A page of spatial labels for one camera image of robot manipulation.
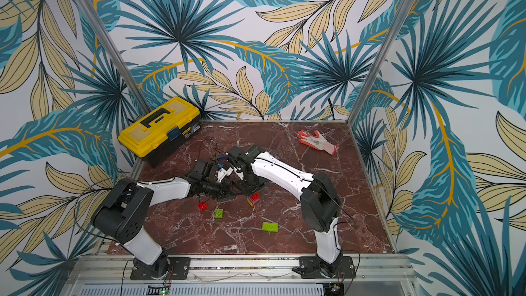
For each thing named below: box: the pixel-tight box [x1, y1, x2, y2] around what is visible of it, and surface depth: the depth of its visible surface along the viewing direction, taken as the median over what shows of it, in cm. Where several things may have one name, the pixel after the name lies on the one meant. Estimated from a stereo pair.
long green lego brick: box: [262, 222, 279, 233], surface depth 85 cm
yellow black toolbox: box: [117, 96, 201, 168], surface depth 97 cm
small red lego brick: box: [197, 200, 209, 212], surface depth 88 cm
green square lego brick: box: [214, 208, 224, 219], surface depth 87 cm
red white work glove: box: [297, 130, 338, 156], surface depth 112 cm
